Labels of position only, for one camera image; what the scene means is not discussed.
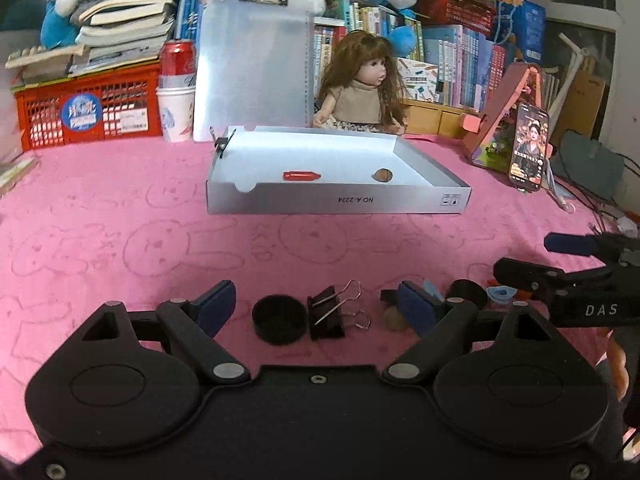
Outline translucent clipboard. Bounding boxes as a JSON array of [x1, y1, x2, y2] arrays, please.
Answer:
[[192, 0, 315, 143]]

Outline pink rabbit-print blanket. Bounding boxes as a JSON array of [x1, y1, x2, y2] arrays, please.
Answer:
[[0, 125, 640, 467]]

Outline blue and white plush toy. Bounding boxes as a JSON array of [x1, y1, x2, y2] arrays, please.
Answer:
[[40, 0, 96, 51]]

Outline white paper cup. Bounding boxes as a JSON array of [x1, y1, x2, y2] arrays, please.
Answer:
[[156, 85, 196, 143]]

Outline red soda can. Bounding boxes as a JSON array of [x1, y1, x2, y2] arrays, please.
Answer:
[[159, 39, 198, 92]]

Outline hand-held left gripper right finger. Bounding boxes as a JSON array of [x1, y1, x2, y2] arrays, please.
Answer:
[[381, 280, 556, 387]]

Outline pencil-print white box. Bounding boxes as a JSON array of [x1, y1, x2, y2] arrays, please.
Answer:
[[397, 57, 444, 107]]

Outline brown cardboard sheet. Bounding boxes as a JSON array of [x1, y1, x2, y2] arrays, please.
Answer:
[[549, 57, 607, 137]]

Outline white plastic pipe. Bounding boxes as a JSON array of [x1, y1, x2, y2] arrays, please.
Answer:
[[546, 32, 592, 112]]

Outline orange plastic piece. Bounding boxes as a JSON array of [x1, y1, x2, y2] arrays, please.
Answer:
[[487, 275, 534, 308]]

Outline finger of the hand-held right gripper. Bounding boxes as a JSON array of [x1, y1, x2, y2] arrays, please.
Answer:
[[544, 232, 622, 262], [492, 257, 612, 302]]

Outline person's right hand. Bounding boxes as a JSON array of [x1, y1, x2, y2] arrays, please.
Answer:
[[606, 332, 632, 403]]

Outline grey bag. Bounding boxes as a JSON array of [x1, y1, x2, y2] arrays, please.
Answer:
[[552, 130, 627, 202]]

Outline smartphone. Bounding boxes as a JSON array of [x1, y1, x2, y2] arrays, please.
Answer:
[[509, 101, 550, 194]]

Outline row of upright books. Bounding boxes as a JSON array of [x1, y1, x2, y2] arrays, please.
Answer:
[[175, 0, 510, 114]]

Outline small black binder clip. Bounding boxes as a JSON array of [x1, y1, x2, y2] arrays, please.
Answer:
[[210, 126, 237, 159]]

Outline large black binder clip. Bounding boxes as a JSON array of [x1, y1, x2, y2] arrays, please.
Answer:
[[306, 280, 372, 341]]

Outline wooden drawer unit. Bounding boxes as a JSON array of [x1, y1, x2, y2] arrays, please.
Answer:
[[400, 97, 482, 139]]

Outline stack of worn books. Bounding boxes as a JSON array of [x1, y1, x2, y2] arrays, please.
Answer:
[[5, 0, 198, 82]]

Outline blue plastic clip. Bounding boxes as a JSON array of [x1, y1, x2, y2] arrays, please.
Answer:
[[486, 285, 519, 305]]

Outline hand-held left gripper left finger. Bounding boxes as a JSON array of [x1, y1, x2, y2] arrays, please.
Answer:
[[80, 280, 252, 387]]

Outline red plastic crate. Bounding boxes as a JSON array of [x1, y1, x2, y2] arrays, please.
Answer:
[[14, 62, 163, 151]]

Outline black round lid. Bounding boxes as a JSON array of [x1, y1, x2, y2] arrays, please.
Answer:
[[251, 294, 309, 345]]

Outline long-haired doll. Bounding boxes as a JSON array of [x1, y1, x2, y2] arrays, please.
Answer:
[[312, 30, 408, 136]]

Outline grey cardboard box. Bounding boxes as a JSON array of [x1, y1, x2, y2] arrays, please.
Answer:
[[206, 126, 472, 215]]

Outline blue carton box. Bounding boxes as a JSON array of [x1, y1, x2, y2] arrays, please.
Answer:
[[494, 0, 547, 64]]

